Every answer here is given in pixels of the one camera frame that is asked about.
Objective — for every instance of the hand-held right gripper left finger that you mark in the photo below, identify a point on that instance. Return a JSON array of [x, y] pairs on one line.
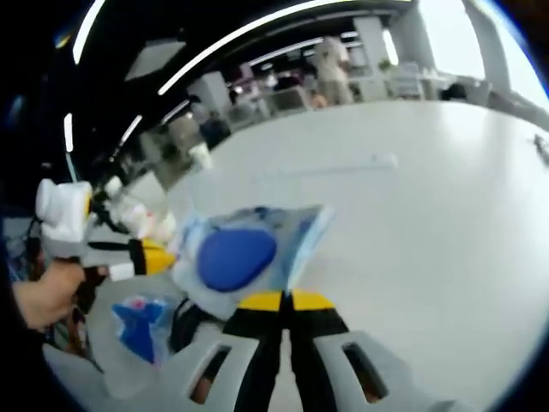
[[249, 343]]

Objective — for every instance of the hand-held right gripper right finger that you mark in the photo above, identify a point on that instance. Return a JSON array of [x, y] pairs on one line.
[[321, 343]]

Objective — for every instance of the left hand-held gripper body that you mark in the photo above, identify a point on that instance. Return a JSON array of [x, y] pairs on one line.
[[64, 214]]

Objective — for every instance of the clear water bottle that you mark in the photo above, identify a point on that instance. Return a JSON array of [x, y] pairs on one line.
[[141, 219]]

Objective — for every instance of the blue tissue pack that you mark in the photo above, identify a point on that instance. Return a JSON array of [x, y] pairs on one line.
[[139, 322]]

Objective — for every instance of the clear pouch with blue mouse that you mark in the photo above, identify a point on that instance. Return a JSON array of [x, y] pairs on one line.
[[240, 257]]

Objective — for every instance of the white printed paper cup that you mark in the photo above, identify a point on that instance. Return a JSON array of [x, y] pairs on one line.
[[200, 156]]

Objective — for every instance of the person's left hand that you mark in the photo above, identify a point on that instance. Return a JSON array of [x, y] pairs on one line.
[[47, 296]]

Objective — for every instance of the white table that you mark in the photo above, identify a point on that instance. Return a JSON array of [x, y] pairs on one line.
[[429, 257]]

